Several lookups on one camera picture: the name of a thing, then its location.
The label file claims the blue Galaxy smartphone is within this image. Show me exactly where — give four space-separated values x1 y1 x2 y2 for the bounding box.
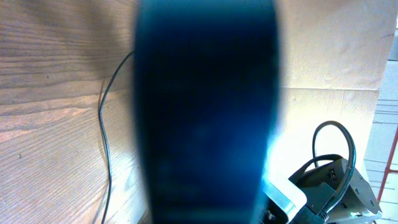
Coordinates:
133 0 279 223

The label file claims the black USB charging cable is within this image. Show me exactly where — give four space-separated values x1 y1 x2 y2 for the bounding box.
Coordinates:
98 50 136 224

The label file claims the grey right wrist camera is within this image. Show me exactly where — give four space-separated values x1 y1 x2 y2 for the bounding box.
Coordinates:
259 174 307 224

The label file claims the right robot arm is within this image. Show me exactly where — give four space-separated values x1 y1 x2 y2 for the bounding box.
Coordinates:
289 154 382 224

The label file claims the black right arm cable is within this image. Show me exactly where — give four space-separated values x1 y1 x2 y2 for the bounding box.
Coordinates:
298 120 357 218

